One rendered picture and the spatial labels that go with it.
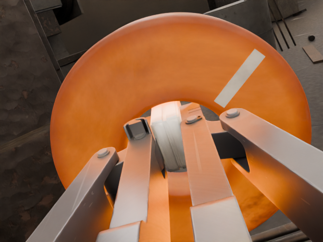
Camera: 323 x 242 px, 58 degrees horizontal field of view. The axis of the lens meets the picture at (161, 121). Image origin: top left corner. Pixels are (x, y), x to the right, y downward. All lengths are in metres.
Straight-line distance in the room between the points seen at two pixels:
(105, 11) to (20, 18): 6.62
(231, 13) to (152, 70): 2.50
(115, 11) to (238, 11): 4.92
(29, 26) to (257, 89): 0.46
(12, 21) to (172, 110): 0.45
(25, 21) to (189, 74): 0.44
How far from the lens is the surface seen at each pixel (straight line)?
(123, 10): 7.36
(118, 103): 0.16
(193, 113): 0.16
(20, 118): 0.56
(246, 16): 2.67
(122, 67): 0.16
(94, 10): 7.08
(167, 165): 0.15
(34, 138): 0.51
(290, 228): 0.43
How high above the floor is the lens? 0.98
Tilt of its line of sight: 19 degrees down
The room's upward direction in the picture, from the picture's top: 19 degrees counter-clockwise
